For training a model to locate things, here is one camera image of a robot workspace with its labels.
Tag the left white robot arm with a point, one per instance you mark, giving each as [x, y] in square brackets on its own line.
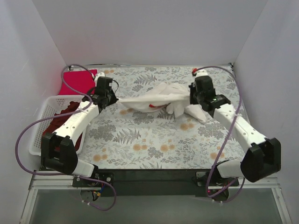
[58, 148]

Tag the floral table cloth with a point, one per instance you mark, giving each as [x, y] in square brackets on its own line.
[122, 137]

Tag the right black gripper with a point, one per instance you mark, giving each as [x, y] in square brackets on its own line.
[193, 94]

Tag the dark red t shirt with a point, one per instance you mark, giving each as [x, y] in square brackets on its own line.
[58, 122]

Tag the white plastic basket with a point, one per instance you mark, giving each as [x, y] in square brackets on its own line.
[52, 105]

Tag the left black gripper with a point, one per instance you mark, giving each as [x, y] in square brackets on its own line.
[111, 98]

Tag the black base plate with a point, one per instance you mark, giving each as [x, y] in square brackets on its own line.
[156, 182]

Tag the folded pink t shirt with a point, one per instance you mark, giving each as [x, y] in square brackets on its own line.
[81, 81]

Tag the aluminium frame rail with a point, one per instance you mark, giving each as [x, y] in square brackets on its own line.
[51, 182]

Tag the white t shirt red print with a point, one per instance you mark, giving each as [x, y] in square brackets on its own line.
[175, 98]

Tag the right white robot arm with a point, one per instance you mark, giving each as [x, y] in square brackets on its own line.
[262, 155]

